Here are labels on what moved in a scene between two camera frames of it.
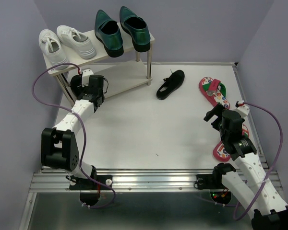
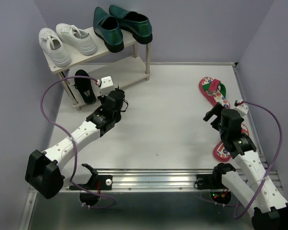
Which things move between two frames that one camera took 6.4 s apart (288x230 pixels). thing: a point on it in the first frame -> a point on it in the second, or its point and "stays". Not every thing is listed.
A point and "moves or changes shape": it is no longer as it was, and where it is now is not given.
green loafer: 107,32 moves or changes shape
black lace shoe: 170,84 -> 118,103
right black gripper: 218,110 stays
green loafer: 137,28 moves or changes shape
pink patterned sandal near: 219,152 stays
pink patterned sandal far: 214,91 stays
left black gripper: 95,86 -> 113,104
